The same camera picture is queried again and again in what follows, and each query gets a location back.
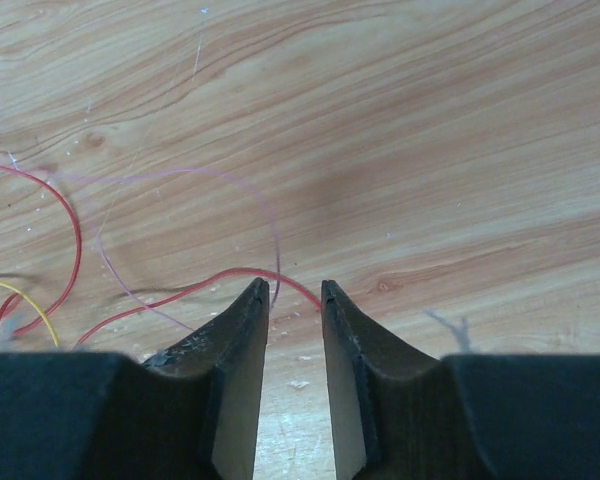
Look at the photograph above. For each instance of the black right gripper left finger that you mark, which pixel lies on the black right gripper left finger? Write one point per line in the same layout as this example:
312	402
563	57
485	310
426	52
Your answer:
190	412

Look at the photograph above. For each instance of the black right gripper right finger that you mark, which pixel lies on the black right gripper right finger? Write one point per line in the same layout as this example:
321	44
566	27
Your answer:
398	413

